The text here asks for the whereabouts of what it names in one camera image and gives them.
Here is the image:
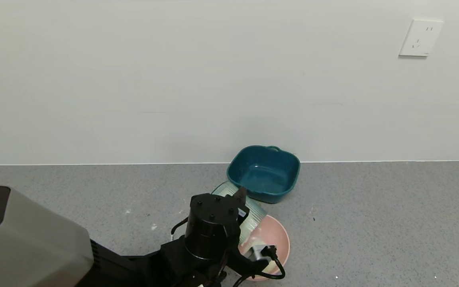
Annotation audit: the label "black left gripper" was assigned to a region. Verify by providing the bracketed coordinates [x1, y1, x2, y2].
[225, 186, 250, 226]

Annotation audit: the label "clear ribbed glass cup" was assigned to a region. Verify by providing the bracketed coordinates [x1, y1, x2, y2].
[212, 181, 269, 246]

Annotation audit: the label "pink bowl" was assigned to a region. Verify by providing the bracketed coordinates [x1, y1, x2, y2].
[222, 213, 290, 281]

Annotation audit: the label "teal plastic basin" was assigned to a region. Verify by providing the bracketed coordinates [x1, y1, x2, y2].
[226, 145, 301, 204]

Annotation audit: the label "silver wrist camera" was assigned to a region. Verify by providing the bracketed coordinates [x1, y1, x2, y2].
[249, 244, 272, 261]

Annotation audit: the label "tagged wrist cable bundle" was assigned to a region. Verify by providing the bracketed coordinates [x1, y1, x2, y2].
[170, 217, 190, 242]

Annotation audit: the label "black camera cable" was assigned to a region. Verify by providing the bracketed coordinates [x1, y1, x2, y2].
[233, 246, 286, 287]

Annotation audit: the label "white wall socket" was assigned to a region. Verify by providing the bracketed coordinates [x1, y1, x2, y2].
[399, 19, 444, 57]

